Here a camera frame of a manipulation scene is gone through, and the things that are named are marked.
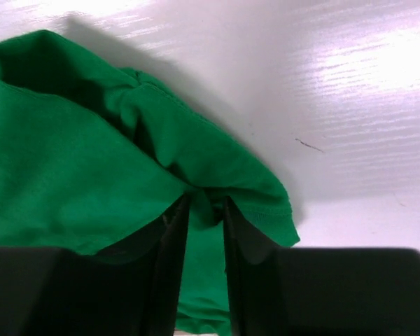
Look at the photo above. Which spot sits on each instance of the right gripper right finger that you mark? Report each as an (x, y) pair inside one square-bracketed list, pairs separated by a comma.
[(275, 290)]

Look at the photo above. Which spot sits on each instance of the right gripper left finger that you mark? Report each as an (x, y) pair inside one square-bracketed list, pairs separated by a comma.
[(128, 288)]

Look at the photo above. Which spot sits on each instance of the green t-shirt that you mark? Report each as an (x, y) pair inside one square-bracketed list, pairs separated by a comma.
[(89, 153)]

